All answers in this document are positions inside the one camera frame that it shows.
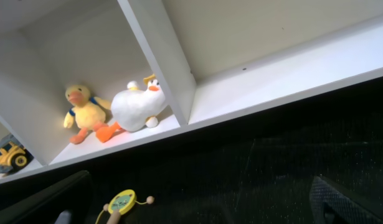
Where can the white shelf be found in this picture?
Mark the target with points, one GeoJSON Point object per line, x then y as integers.
{"type": "Point", "coordinates": [272, 81]}

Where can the yellow rattle drum toy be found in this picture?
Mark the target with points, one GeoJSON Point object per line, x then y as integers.
{"type": "Point", "coordinates": [124, 202]}

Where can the white plush goose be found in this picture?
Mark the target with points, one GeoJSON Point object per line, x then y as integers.
{"type": "Point", "coordinates": [135, 107]}

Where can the grey and yellow toy truck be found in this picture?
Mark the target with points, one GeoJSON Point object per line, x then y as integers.
{"type": "Point", "coordinates": [9, 155]}

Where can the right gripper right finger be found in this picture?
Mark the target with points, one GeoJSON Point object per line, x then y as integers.
{"type": "Point", "coordinates": [340, 203]}

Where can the yellow plush duck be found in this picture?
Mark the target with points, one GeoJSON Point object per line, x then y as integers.
{"type": "Point", "coordinates": [87, 113]}

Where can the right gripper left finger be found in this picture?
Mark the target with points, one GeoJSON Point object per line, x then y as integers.
{"type": "Point", "coordinates": [51, 202]}

